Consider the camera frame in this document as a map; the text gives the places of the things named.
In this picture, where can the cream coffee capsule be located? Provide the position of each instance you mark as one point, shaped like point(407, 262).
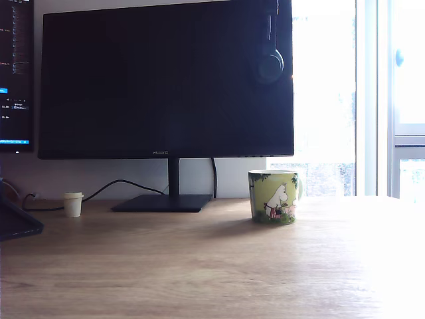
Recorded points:
point(73, 206)

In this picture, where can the lit monitor with code text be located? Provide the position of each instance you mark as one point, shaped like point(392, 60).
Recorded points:
point(16, 66)

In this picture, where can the large black monitor with stand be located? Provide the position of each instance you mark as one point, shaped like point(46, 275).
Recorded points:
point(133, 83)

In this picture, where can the green cartoon print mug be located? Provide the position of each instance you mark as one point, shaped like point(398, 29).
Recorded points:
point(272, 199)

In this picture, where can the black headphones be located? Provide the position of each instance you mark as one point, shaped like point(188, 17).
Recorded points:
point(274, 63)

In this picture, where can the white window frame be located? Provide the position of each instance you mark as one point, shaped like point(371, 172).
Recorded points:
point(367, 99)

